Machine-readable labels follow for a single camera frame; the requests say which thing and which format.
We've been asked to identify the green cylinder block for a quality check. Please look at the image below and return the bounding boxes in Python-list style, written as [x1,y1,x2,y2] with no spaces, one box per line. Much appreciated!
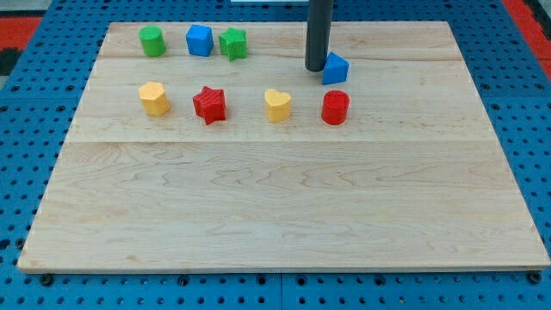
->
[139,26,166,57]

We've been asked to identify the yellow hexagon block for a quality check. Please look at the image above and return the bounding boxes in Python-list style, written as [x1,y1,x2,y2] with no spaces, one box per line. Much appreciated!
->
[139,82,171,116]

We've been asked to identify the blue triangle block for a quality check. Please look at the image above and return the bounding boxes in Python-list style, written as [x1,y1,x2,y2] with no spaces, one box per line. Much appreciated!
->
[322,52,350,85]

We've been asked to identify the red cylinder block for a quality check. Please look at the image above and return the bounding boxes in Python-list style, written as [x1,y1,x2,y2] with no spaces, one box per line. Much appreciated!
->
[321,90,350,125]

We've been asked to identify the green star block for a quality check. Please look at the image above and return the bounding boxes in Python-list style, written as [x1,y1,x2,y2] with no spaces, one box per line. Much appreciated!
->
[219,27,248,61]

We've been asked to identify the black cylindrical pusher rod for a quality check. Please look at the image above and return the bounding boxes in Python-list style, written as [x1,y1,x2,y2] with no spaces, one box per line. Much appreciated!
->
[305,0,334,72]

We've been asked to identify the wooden board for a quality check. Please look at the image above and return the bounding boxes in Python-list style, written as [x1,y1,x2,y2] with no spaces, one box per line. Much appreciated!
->
[18,22,550,274]

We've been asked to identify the red star block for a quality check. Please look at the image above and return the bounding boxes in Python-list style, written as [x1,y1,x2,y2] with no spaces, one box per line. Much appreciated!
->
[192,86,226,125]

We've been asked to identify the blue cube block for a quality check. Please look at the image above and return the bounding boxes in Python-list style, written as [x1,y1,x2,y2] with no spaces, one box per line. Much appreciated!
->
[186,24,214,57]

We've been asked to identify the yellow heart block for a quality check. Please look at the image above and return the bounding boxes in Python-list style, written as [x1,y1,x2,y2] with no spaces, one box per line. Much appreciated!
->
[264,89,292,122]

